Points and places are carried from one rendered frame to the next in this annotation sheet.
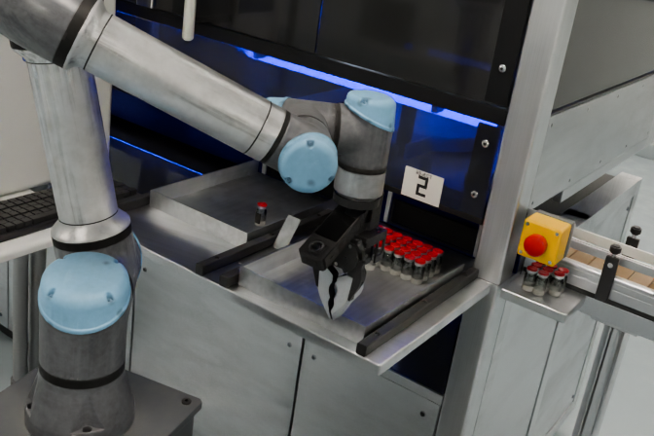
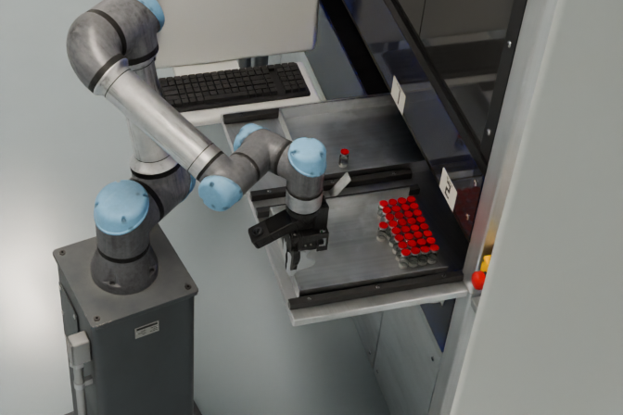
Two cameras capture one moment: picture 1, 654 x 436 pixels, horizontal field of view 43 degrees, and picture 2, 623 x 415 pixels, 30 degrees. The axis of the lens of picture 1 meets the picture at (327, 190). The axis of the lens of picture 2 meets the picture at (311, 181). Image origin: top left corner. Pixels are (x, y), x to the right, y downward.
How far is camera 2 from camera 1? 166 cm
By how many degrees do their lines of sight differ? 38
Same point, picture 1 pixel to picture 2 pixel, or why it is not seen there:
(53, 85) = not seen: hidden behind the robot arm
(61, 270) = (110, 190)
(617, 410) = not seen: outside the picture
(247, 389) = not seen: hidden behind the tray
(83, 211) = (140, 154)
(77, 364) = (106, 247)
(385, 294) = (365, 267)
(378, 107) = (299, 160)
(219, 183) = (356, 108)
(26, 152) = (232, 34)
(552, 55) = (507, 144)
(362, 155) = (292, 185)
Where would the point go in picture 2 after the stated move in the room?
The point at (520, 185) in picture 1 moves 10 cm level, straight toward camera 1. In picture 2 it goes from (486, 228) to (449, 246)
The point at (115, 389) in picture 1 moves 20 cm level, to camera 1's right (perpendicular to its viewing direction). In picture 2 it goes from (132, 267) to (195, 316)
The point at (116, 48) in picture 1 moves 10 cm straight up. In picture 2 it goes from (117, 96) to (115, 55)
